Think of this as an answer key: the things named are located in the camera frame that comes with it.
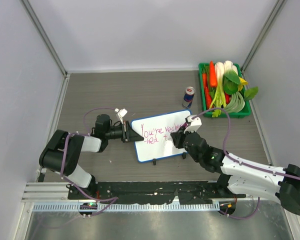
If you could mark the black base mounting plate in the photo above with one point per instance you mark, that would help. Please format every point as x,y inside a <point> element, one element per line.
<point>160,192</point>

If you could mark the small orange toy carrot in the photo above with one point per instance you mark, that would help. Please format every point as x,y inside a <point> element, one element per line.
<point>208,99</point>

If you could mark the magenta capped marker pen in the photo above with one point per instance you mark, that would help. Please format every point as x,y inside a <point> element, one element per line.
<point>184,125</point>

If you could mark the large orange toy carrot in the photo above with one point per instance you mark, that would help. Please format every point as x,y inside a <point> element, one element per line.
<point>213,82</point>

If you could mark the wrist white camera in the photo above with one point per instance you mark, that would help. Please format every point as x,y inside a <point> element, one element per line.
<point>120,113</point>
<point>193,123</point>

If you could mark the blue framed whiteboard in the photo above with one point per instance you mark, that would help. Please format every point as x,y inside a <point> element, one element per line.
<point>156,132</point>

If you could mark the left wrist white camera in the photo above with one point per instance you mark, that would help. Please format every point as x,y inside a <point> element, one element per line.
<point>120,113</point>

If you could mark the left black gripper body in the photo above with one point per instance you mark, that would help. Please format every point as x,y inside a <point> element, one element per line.
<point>125,131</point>

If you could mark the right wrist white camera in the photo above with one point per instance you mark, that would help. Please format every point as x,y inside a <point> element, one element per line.
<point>193,123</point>

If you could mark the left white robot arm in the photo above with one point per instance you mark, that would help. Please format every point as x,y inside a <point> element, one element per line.
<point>62,152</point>

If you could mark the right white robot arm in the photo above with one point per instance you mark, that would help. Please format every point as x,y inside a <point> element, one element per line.
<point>243,177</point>

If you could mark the white slotted cable duct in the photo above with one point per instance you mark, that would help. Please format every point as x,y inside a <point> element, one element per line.
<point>85,207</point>

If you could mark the green toy leafy vegetable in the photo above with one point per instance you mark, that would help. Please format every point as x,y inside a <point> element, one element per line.
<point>233,83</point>

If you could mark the pale green toy beans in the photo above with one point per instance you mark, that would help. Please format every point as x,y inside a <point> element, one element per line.
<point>236,103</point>

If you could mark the blue silver energy drink can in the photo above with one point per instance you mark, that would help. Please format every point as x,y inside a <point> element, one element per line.
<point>188,97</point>

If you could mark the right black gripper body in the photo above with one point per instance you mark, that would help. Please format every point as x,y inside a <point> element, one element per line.
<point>180,139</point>

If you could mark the green plastic tray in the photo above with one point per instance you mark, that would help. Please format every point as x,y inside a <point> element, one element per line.
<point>246,111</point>

